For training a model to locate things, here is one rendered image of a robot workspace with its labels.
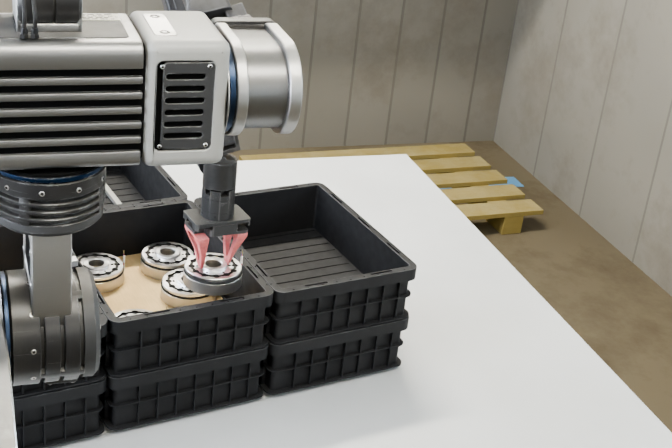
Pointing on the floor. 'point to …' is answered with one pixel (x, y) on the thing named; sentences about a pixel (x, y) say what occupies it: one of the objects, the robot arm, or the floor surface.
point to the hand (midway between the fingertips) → (213, 261)
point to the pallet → (463, 193)
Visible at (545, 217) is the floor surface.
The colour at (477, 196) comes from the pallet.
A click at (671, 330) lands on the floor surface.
